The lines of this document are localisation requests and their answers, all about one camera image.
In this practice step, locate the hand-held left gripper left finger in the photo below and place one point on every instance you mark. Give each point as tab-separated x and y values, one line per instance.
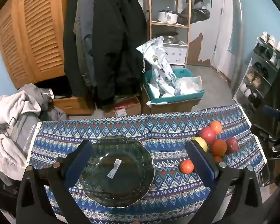
80	161

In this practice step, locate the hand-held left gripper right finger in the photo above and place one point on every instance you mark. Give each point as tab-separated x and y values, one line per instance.
200	161

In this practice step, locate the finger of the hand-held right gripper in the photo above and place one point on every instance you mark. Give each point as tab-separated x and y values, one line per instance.
260	131
270	111

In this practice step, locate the round orange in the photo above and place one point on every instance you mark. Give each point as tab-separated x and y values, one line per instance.
186	166

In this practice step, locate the small orange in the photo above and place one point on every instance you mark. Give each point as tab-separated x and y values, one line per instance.
218	159

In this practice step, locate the large yellow apple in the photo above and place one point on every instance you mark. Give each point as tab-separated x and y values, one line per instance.
200	142

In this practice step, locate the medium orange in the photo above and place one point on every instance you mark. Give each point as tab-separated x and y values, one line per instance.
219	147

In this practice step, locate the bright red apple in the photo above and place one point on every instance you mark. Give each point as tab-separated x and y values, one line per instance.
207	134

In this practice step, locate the dark red apple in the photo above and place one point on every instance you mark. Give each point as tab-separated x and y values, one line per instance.
232	144

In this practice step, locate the large orange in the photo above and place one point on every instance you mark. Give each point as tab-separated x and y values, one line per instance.
216	127

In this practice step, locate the dark green glass plate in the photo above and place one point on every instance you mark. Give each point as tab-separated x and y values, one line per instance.
121	182

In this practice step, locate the blue patterned tablecloth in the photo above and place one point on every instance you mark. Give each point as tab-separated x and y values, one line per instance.
168	130

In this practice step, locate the grey shoe rack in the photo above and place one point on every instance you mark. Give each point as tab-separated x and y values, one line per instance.
255	58

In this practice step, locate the wooden box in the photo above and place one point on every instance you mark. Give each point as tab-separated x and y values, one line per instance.
70	105

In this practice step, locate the plain cardboard box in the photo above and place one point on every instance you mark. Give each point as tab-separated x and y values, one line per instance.
172	108

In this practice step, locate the grey printed garment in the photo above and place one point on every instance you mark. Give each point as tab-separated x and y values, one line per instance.
23	133

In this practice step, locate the teal crate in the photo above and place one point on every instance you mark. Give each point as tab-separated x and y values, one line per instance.
177	99

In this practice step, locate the red printed cardboard box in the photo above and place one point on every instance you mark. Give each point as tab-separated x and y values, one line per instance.
126	108

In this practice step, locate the rows of shoes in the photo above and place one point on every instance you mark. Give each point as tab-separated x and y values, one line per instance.
269	40

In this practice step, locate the clear plastic bag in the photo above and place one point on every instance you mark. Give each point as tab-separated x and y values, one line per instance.
189	86

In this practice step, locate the white fleece garment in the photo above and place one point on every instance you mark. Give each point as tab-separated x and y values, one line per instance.
7	121

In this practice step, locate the white door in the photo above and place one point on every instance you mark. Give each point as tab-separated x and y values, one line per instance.
224	28

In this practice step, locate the white printed sack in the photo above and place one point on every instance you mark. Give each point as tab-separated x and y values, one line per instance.
158	60

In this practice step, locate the white patterned storage box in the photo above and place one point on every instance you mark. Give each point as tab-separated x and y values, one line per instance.
176	54

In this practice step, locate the black hanging coat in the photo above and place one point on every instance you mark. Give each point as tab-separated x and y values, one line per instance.
116	39
70	39

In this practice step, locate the grey hanging bag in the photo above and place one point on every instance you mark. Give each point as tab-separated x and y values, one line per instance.
198	11

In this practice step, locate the metal pot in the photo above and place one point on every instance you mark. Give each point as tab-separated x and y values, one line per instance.
170	38

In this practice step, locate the grey hanging jacket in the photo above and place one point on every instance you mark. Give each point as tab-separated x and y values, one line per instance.
86	28

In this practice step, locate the wooden louvered cabinet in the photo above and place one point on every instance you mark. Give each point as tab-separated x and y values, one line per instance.
37	28

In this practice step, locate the white cooking pot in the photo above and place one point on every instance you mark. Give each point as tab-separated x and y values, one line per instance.
166	17

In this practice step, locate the wooden shelf rack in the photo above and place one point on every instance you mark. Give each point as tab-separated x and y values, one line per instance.
151	9

